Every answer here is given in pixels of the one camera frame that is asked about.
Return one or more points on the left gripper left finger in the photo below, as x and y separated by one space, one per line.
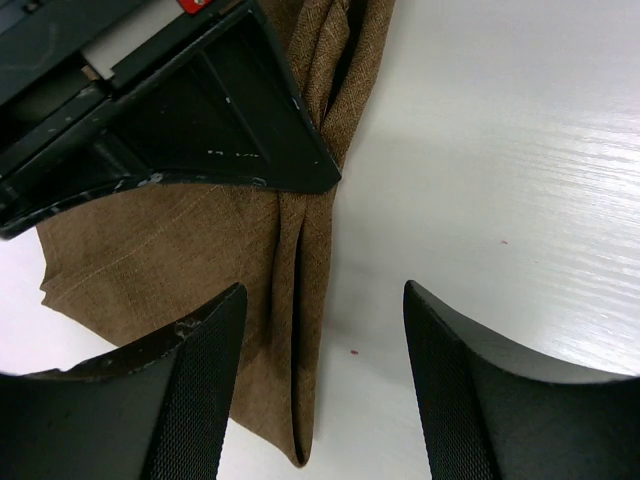
156 408

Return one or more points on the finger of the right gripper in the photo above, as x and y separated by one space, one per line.
286 151

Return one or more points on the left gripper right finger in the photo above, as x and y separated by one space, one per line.
492 408

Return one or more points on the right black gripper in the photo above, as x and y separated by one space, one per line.
124 82

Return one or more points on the brown cloth napkin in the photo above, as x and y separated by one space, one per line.
128 264

